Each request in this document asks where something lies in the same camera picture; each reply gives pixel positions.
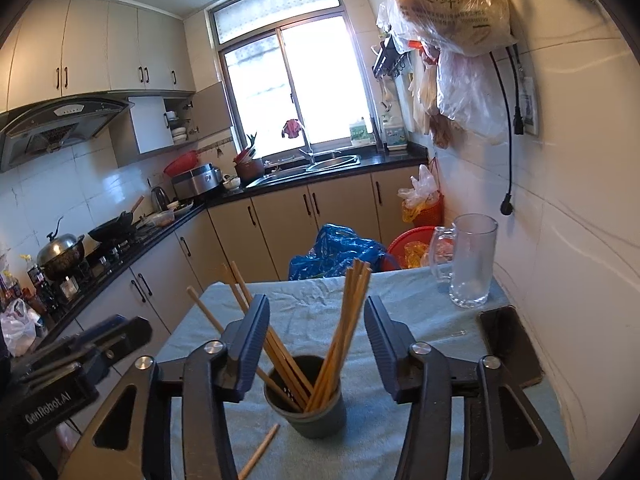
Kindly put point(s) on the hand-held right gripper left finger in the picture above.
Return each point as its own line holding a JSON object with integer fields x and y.
{"x": 252, "y": 350}

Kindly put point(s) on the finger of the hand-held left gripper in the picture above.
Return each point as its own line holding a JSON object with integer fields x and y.
{"x": 130, "y": 332}
{"x": 97, "y": 370}

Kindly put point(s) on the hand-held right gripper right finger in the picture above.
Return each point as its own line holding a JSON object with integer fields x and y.
{"x": 382, "y": 350}

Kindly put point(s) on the group of wooden chopsticks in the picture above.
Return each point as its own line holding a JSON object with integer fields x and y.
{"x": 345, "y": 320}

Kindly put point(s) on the grey utensil holder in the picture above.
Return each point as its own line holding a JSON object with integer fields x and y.
{"x": 320, "y": 417}

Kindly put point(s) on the tan wooden chopstick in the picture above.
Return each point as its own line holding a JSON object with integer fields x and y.
{"x": 260, "y": 452}

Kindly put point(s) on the red utensils in pot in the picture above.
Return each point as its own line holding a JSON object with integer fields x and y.
{"x": 245, "y": 149}

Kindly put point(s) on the blue-grey tablecloth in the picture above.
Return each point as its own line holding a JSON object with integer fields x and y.
{"x": 310, "y": 300}

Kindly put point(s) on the black gas stove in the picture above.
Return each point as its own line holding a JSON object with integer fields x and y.
{"x": 107, "y": 257}

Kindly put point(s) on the black wok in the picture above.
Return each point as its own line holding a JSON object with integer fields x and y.
{"x": 112, "y": 230}

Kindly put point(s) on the black kitchen countertop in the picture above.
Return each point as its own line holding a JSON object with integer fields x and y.
{"x": 165, "y": 232}

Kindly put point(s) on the steel cooking pot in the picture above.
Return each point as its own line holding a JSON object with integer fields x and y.
{"x": 60, "y": 252}

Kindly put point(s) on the red round basket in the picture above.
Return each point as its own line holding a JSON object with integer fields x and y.
{"x": 412, "y": 247}

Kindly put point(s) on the blue plastic bag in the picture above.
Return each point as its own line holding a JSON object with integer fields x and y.
{"x": 335, "y": 252}

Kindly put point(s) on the group of condiment bottles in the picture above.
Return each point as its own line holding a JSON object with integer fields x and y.
{"x": 27, "y": 285}

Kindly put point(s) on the plastic food container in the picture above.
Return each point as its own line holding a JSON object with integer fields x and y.
{"x": 161, "y": 217}

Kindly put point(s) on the clear glass mug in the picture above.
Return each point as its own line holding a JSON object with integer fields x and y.
{"x": 470, "y": 265}

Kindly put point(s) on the beige lower kitchen cabinets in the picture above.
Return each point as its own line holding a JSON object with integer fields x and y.
{"x": 280, "y": 230}

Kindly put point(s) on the beige kitchen cabinets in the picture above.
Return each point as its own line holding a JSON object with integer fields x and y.
{"x": 90, "y": 50}
{"x": 280, "y": 230}

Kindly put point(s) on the smartphone in brown case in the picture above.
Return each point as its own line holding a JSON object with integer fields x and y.
{"x": 510, "y": 345}

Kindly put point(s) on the dark kettle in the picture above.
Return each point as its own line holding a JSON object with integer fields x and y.
{"x": 160, "y": 199}

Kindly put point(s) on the orange plastic basket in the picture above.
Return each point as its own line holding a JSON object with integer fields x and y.
{"x": 430, "y": 212}

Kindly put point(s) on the stainless steel cooker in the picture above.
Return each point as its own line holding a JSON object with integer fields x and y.
{"x": 196, "y": 182}

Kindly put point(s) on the white mortar bowl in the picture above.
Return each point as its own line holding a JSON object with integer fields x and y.
{"x": 232, "y": 183}

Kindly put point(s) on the crumpled white plastic bag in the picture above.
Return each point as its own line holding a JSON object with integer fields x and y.
{"x": 419, "y": 185}

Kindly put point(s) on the red colander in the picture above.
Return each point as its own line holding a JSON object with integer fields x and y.
{"x": 181, "y": 164}

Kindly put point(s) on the brown clay pot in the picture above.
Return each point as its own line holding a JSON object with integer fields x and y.
{"x": 250, "y": 171}

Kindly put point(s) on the steel kitchen sink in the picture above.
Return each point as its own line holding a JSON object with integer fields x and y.
{"x": 310, "y": 165}

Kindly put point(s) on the stack of white bowls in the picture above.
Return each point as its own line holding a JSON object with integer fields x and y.
{"x": 177, "y": 132}

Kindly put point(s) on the metal sink faucet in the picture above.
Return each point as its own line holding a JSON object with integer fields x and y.
{"x": 307, "y": 145}

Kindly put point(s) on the white dish soap bottle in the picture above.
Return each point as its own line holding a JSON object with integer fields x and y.
{"x": 395, "y": 135}

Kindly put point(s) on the green and white bottle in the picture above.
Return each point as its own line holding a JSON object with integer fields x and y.
{"x": 359, "y": 134}

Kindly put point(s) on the grey range hood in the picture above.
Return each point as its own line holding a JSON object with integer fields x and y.
{"x": 55, "y": 127}

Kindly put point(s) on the pink cloth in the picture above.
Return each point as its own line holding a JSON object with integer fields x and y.
{"x": 291, "y": 129}

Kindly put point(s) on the clear hanging plastic bag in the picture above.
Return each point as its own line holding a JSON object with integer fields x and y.
{"x": 425, "y": 90}

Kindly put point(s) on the white hanging plastic bag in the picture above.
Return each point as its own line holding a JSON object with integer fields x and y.
{"x": 470, "y": 95}

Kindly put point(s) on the kitchen window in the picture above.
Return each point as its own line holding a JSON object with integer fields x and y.
{"x": 300, "y": 75}

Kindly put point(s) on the beige upper kitchen cabinets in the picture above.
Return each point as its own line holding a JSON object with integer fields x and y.
{"x": 90, "y": 50}

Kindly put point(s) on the large plastic bag of bread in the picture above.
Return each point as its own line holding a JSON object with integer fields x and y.
{"x": 450, "y": 5}

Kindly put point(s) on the open wall cabinet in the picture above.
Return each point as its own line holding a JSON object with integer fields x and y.
{"x": 150, "y": 125}

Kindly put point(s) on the white wall socket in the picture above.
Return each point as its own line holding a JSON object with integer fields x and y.
{"x": 527, "y": 105}

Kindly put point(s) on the black wall rack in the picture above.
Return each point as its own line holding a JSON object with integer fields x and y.
{"x": 392, "y": 57}

